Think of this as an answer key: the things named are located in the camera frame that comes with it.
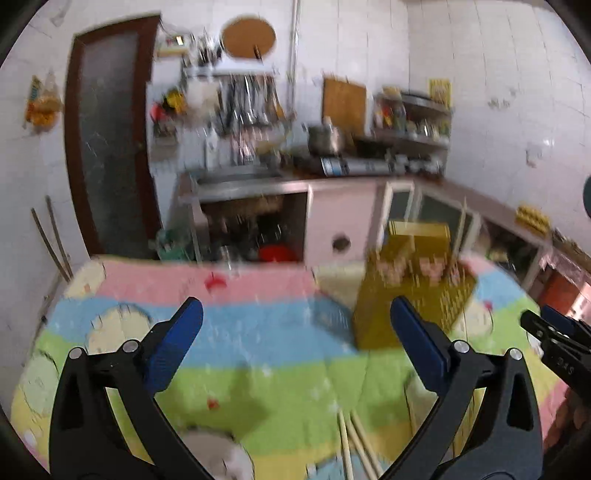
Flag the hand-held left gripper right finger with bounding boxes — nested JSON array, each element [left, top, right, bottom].
[[379, 295, 543, 480]]

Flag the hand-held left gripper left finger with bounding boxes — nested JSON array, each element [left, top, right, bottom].
[[48, 296, 215, 480]]

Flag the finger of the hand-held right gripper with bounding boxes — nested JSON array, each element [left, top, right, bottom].
[[521, 310, 591, 370], [541, 304, 591, 340]]

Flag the yellow utensil holder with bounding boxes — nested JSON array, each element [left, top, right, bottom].
[[353, 220, 478, 350]]

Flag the wooden chopstick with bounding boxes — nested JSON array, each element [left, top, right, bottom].
[[338, 410, 355, 480], [350, 410, 382, 480]]

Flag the person's right hand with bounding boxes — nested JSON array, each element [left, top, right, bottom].
[[551, 392, 591, 455]]

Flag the orange box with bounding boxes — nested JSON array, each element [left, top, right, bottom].
[[540, 268, 591, 319]]

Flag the yellow egg carton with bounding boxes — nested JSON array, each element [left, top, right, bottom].
[[516, 204, 551, 232]]

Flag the striped printed blanket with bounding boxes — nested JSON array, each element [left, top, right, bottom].
[[9, 256, 573, 480]]

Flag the red basin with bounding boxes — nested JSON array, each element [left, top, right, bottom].
[[259, 244, 296, 263]]

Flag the kitchen counter cabinet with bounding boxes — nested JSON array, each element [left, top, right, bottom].
[[178, 173, 591, 296]]

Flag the thin wooden stick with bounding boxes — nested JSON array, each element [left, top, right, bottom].
[[31, 208, 70, 283], [45, 196, 74, 280]]

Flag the steel sink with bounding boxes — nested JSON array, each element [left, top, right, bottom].
[[196, 168, 287, 185]]

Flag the gas stove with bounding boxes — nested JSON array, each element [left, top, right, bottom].
[[295, 154, 398, 177]]

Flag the brown glass door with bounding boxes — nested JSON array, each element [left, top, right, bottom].
[[65, 14, 162, 259]]

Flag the steel cooking pot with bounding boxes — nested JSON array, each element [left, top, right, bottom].
[[307, 122, 345, 155]]

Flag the wooden cutting board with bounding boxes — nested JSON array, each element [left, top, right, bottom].
[[322, 76, 368, 132]]

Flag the hanging plastic bag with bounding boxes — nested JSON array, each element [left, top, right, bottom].
[[25, 74, 63, 132]]

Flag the corner wall shelf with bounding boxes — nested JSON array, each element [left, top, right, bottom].
[[372, 90, 453, 176]]

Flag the wire wall basket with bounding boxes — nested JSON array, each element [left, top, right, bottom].
[[150, 90, 185, 139]]

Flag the yellow wall poster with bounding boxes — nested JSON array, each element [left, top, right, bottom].
[[428, 78, 452, 109]]

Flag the wall utensil rack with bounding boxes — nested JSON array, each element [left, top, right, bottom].
[[182, 65, 283, 125]]

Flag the wall switch box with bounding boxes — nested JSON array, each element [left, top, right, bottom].
[[157, 34, 192, 56]]

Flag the white wall pipe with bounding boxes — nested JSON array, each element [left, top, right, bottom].
[[288, 0, 302, 116]]

